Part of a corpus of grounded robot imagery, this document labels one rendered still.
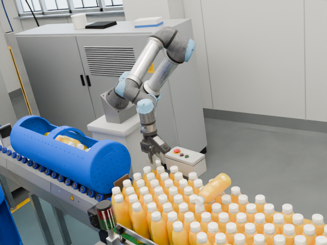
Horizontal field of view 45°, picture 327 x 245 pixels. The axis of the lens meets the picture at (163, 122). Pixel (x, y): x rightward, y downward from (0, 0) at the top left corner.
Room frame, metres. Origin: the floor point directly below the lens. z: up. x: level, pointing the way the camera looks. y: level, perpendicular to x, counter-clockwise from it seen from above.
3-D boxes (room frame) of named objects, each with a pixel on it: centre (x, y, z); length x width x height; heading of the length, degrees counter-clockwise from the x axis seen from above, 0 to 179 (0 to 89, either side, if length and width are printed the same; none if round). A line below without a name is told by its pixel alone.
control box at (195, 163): (1.84, -0.08, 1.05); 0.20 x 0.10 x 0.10; 43
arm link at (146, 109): (1.76, 0.07, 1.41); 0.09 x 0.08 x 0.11; 171
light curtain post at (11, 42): (3.11, 1.04, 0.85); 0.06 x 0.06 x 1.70; 43
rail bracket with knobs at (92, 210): (1.62, 0.39, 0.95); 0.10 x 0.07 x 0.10; 133
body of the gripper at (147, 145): (1.76, 0.08, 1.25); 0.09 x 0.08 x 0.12; 43
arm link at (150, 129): (1.76, 0.07, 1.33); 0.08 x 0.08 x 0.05
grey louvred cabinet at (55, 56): (4.27, 0.57, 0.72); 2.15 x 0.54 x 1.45; 51
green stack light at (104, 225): (1.27, 0.28, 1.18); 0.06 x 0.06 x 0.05
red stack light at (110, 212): (1.27, 0.28, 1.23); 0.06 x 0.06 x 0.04
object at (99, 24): (4.24, 0.47, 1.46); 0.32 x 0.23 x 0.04; 51
